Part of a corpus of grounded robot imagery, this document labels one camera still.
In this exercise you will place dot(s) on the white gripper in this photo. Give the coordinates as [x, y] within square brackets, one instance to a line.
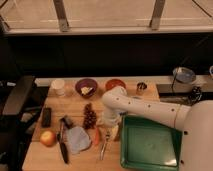
[112, 133]

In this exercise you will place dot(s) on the silver fork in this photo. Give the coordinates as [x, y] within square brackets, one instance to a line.
[104, 148]

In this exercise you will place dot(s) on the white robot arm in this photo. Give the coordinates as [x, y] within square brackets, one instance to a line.
[196, 123]

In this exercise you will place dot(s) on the small metal cup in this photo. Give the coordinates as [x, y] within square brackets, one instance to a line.
[141, 87]

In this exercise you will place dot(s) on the white plastic cup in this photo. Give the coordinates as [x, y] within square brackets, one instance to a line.
[58, 85]

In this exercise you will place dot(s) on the orange carrot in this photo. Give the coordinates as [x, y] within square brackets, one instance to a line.
[96, 139]

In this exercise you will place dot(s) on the bunch of red grapes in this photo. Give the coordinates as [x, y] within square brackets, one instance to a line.
[90, 117]

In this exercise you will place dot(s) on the grey cloth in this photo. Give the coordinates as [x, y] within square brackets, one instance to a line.
[77, 139]

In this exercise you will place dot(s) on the green plastic tray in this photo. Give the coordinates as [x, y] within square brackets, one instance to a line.
[148, 145]

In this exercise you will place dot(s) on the orange bowl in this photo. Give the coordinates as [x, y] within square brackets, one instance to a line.
[110, 84]

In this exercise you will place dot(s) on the purple bowl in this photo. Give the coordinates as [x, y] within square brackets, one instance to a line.
[86, 87]

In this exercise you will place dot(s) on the red yellow apple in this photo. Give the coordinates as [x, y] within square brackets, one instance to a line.
[48, 138]

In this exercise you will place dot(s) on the black rectangular block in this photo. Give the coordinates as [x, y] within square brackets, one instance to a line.
[46, 117]

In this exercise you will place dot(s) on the metal pan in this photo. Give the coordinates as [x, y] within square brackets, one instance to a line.
[184, 75]

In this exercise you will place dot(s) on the black office chair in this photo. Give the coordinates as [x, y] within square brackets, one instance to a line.
[10, 120]

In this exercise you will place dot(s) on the black handled knife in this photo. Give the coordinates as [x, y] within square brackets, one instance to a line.
[63, 148]

